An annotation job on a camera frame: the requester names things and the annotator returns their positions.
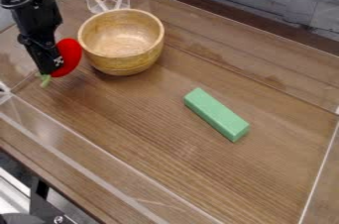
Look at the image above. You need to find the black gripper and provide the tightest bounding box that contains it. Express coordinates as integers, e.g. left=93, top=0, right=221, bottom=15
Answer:
left=10, top=0, right=64, bottom=74

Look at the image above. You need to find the clear acrylic corner bracket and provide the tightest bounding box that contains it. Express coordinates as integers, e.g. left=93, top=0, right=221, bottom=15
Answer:
left=85, top=0, right=130, bottom=14

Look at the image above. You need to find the green rectangular block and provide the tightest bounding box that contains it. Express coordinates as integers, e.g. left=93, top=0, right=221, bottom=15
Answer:
left=182, top=88, right=251, bottom=142

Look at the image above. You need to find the black metal table leg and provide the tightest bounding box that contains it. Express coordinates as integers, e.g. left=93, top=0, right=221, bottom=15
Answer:
left=34, top=179, right=49, bottom=199

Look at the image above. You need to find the wooden bowl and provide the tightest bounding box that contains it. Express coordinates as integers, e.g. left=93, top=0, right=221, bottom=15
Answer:
left=77, top=9, right=164, bottom=76

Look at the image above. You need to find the clear acrylic tray wall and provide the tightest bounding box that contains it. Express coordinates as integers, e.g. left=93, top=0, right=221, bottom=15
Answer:
left=0, top=0, right=339, bottom=224

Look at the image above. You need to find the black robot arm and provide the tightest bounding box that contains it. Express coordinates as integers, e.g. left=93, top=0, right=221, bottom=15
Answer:
left=0, top=0, right=64, bottom=74

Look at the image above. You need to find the red plush fruit green leaf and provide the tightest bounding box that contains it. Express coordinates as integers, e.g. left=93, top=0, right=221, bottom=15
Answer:
left=37, top=38, right=82, bottom=87

